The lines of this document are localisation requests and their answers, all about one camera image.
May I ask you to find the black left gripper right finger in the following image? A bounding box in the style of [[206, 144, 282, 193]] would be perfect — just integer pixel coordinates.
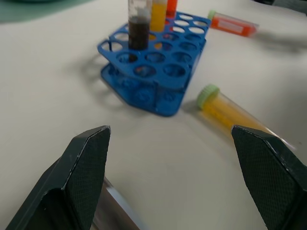
[[231, 124, 307, 230]]

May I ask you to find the blue test tube rack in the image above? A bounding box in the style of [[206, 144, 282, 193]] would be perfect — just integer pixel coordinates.
[[97, 11, 212, 117]]

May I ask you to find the green mat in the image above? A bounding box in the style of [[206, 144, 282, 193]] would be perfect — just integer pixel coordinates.
[[0, 0, 96, 24]]

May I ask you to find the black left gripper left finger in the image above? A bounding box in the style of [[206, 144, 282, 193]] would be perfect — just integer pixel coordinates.
[[5, 125, 112, 230]]

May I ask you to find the dark brown liquid tube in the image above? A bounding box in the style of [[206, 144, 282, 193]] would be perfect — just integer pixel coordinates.
[[128, 0, 153, 51]]

